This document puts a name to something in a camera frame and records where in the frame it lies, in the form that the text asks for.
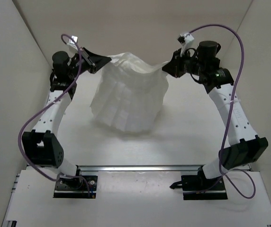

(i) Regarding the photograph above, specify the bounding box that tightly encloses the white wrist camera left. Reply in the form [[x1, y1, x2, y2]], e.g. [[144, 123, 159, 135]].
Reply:
[[67, 35, 78, 53]]

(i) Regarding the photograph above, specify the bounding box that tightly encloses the white pleated skirt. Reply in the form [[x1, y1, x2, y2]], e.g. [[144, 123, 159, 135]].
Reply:
[[90, 52, 169, 133]]

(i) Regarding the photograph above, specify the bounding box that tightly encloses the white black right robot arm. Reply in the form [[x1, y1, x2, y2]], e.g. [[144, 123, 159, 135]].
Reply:
[[162, 41, 268, 190]]

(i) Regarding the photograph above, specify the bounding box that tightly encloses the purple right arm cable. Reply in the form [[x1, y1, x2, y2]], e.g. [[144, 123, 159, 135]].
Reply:
[[189, 25, 256, 199]]

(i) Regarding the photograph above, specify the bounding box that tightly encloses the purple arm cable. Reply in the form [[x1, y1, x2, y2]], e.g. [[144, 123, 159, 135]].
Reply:
[[18, 34, 93, 197], [189, 25, 256, 199]]

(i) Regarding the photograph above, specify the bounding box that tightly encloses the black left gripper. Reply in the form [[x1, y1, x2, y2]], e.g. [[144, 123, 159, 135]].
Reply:
[[70, 44, 112, 75]]

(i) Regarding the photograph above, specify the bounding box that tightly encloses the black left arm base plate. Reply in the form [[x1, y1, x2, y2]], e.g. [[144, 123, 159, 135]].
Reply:
[[53, 175, 98, 199]]

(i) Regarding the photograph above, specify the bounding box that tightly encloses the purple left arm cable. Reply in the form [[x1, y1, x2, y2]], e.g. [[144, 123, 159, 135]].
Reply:
[[18, 34, 93, 197]]

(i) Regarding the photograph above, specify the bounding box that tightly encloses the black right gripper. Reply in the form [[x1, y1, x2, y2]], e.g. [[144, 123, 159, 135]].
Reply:
[[163, 48, 205, 79]]

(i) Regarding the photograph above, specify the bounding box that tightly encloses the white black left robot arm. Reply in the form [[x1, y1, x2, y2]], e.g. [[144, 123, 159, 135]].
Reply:
[[21, 48, 111, 188]]

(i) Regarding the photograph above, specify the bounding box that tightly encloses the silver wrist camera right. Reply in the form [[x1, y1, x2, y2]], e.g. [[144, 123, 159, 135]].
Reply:
[[177, 32, 194, 56]]

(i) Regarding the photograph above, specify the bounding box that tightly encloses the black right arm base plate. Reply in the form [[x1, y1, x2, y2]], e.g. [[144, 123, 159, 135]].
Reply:
[[170, 175, 228, 201]]

